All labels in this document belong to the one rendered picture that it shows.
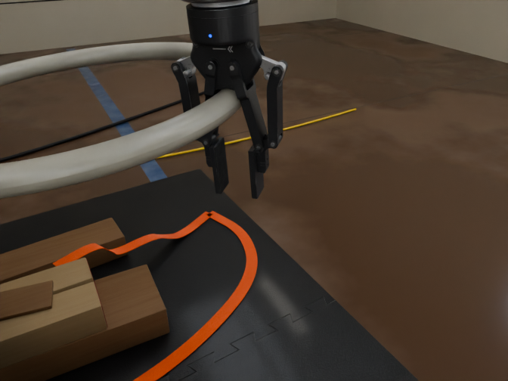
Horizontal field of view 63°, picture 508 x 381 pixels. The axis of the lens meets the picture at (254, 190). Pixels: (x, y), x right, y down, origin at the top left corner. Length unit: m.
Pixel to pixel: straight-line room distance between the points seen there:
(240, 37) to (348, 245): 1.50
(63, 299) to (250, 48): 1.08
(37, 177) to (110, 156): 0.06
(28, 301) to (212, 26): 1.12
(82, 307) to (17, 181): 0.97
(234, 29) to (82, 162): 0.20
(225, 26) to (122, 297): 1.16
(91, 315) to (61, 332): 0.09
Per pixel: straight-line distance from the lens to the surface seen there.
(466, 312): 1.73
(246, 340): 1.46
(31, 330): 1.35
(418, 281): 1.77
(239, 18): 0.45
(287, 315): 1.53
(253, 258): 1.73
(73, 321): 1.35
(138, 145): 0.40
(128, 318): 1.42
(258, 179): 0.53
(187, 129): 0.42
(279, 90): 0.48
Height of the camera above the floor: 1.16
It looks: 32 degrees down
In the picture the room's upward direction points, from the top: straight up
